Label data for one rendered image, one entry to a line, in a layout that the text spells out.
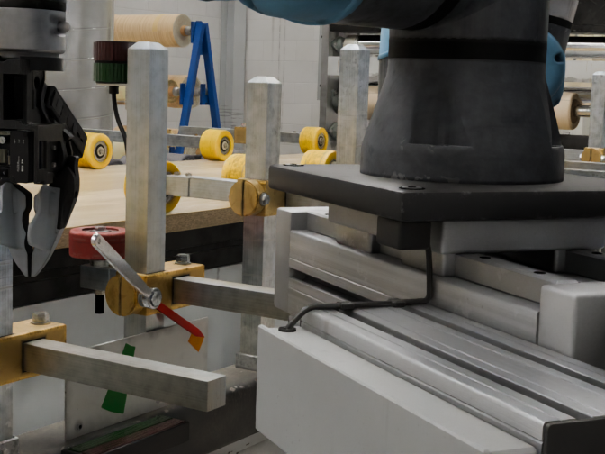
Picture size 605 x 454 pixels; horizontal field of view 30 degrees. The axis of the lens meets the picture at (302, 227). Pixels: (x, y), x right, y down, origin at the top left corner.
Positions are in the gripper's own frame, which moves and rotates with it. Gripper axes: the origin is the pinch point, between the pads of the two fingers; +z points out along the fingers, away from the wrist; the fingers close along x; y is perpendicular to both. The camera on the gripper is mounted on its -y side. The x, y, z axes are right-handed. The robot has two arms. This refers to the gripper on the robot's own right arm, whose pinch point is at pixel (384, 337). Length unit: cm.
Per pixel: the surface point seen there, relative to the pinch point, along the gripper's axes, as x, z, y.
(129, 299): -8.5, -1.6, -29.9
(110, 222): 11, -7, -50
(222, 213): 38, -6, -50
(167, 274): -2.8, -4.1, -28.8
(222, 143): 126, -12, -115
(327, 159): 72, -14, -51
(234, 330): 44, 14, -51
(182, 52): 844, -58, -696
